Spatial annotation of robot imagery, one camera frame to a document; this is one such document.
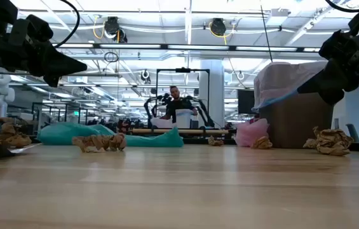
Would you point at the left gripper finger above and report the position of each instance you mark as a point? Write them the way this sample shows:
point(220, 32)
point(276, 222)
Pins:
point(58, 65)

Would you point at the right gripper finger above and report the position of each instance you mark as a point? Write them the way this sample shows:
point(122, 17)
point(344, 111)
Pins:
point(325, 86)

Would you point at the brown trash bin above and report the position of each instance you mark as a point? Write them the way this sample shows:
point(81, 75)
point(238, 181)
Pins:
point(293, 124)

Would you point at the large brown paper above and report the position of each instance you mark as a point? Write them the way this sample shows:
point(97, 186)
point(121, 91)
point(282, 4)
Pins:
point(331, 141)

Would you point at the teal trash bag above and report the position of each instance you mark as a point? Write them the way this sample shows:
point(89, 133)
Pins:
point(58, 133)

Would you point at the long brown paper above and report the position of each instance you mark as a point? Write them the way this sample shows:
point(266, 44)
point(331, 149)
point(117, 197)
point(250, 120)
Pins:
point(99, 142)

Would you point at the pink plastic wad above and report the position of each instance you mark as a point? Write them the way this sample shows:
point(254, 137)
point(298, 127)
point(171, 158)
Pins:
point(250, 132)

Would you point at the small brown paper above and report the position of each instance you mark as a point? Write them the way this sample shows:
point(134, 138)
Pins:
point(214, 141)

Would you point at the grey office chair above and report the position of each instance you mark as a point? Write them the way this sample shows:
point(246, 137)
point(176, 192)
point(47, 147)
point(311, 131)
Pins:
point(353, 133)

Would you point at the black monitor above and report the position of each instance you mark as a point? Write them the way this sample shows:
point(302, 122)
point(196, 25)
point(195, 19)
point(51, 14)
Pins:
point(246, 101)

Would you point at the white pillar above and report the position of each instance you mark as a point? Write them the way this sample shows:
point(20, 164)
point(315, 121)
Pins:
point(212, 95)

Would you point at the person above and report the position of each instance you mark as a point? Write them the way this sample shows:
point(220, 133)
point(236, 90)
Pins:
point(177, 105)

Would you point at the white bin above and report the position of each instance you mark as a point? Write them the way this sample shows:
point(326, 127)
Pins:
point(184, 119)

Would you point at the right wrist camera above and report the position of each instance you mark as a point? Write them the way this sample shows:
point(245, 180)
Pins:
point(336, 44)

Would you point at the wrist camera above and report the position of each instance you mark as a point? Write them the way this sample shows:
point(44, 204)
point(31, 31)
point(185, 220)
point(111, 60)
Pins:
point(336, 44)
point(36, 30)

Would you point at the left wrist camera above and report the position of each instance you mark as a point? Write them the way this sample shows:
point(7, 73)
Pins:
point(36, 30)

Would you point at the black robot rig frame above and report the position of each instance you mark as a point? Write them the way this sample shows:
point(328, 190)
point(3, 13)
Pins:
point(182, 70)

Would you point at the black table edge rail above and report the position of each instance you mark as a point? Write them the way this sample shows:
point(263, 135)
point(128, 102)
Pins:
point(198, 141)

